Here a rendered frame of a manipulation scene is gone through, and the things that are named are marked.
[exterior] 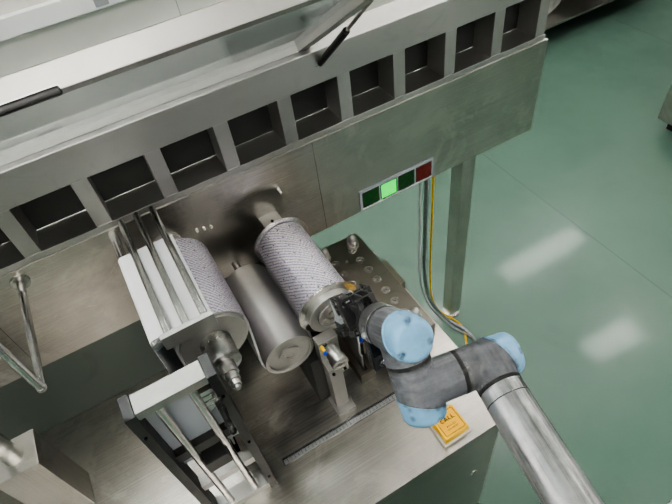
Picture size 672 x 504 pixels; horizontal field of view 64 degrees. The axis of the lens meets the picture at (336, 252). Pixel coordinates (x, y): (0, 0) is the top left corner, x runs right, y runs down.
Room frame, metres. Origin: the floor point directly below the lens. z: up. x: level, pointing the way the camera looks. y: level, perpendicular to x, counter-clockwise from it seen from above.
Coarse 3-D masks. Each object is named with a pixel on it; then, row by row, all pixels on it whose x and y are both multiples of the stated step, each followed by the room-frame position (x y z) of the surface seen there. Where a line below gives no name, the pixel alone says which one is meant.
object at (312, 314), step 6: (342, 288) 0.73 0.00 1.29; (324, 294) 0.71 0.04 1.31; (330, 294) 0.70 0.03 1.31; (336, 294) 0.70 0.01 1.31; (318, 300) 0.70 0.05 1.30; (324, 300) 0.69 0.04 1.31; (312, 306) 0.69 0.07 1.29; (318, 306) 0.68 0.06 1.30; (324, 306) 0.69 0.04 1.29; (312, 312) 0.68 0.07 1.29; (318, 312) 0.68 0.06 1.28; (306, 318) 0.69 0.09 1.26; (312, 318) 0.68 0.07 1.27; (312, 324) 0.68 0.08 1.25; (318, 324) 0.68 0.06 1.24; (318, 330) 0.68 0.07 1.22; (324, 330) 0.68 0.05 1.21
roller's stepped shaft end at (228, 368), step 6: (228, 360) 0.56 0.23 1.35; (222, 366) 0.55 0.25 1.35; (228, 366) 0.54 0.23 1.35; (234, 366) 0.54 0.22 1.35; (222, 372) 0.54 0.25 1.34; (228, 372) 0.53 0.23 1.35; (234, 372) 0.53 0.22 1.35; (228, 378) 0.52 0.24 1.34; (234, 378) 0.52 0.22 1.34; (240, 378) 0.52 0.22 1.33; (234, 384) 0.51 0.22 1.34; (240, 384) 0.51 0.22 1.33
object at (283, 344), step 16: (240, 272) 0.87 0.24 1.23; (256, 272) 0.87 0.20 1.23; (240, 288) 0.83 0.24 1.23; (256, 288) 0.81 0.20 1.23; (272, 288) 0.82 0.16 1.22; (240, 304) 0.79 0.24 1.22; (256, 304) 0.77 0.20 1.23; (272, 304) 0.76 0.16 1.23; (288, 304) 0.78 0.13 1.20; (256, 320) 0.73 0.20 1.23; (272, 320) 0.71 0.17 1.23; (288, 320) 0.71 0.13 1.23; (256, 336) 0.69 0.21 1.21; (272, 336) 0.67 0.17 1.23; (288, 336) 0.67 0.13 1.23; (304, 336) 0.67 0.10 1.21; (272, 352) 0.64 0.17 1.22; (288, 352) 0.66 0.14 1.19; (304, 352) 0.67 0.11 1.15; (272, 368) 0.64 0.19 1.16; (288, 368) 0.65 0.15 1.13
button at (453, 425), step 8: (448, 408) 0.58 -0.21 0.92; (448, 416) 0.56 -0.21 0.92; (456, 416) 0.56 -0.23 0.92; (440, 424) 0.55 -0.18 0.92; (448, 424) 0.54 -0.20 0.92; (456, 424) 0.54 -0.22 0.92; (464, 424) 0.54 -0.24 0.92; (440, 432) 0.53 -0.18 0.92; (448, 432) 0.52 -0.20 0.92; (456, 432) 0.52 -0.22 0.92; (448, 440) 0.51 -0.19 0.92
